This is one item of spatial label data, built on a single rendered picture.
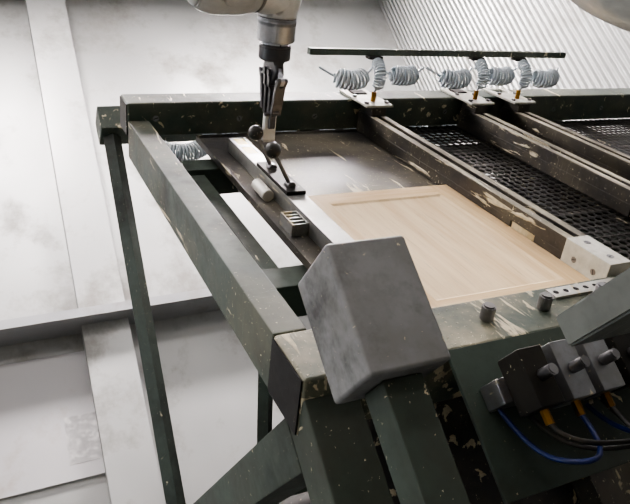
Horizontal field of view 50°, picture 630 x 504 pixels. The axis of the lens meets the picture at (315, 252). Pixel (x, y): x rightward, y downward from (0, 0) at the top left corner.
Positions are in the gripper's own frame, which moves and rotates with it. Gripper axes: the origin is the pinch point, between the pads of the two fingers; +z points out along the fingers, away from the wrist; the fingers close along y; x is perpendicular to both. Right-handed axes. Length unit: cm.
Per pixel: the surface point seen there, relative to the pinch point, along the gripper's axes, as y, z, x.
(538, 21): 254, 11, -318
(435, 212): -27.3, 13.9, -34.1
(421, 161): 0.6, 11.8, -47.8
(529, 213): -43, 8, -48
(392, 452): -100, 8, 23
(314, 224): -31.3, 11.7, 0.9
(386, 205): -21.0, 13.9, -23.8
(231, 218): -6.8, 20.5, 11.0
